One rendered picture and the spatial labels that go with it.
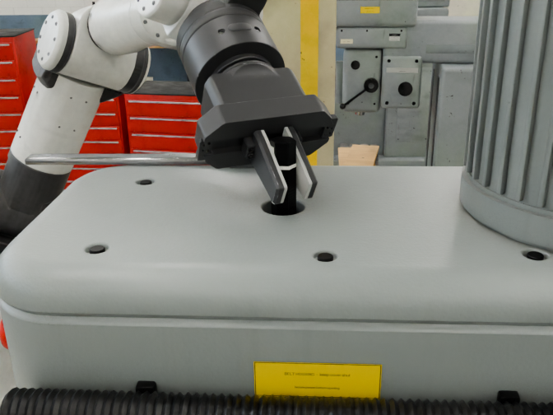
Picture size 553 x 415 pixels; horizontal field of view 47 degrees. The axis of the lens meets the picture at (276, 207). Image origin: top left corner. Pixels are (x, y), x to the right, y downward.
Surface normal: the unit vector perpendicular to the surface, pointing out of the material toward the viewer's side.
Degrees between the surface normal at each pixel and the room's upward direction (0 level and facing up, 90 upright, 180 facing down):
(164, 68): 90
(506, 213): 90
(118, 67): 103
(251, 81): 30
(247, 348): 90
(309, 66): 90
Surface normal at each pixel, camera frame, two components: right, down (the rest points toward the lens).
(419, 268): -0.03, -0.85
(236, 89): 0.18, -0.62
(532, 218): -0.72, 0.28
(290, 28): -0.06, 0.38
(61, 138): 0.47, 0.56
